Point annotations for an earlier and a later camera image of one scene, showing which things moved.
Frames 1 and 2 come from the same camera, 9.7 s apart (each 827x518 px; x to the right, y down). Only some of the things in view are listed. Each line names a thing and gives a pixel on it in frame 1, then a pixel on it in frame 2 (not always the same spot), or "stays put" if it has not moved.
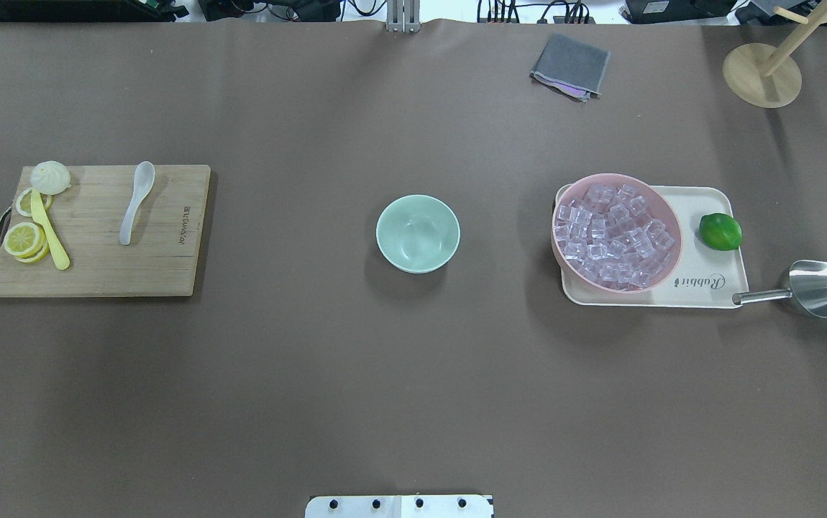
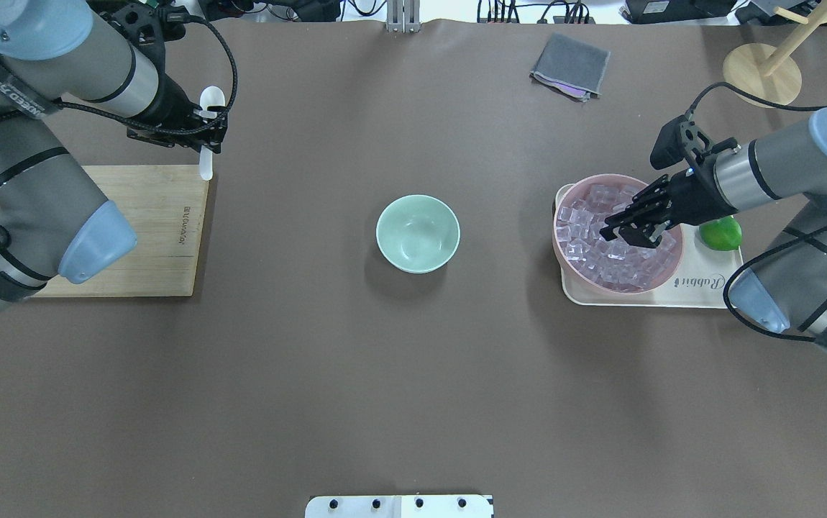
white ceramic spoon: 143,181 → 211,96
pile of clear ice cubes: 609,237 stays put
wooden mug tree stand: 764,75 stays put
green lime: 720,232 stays put
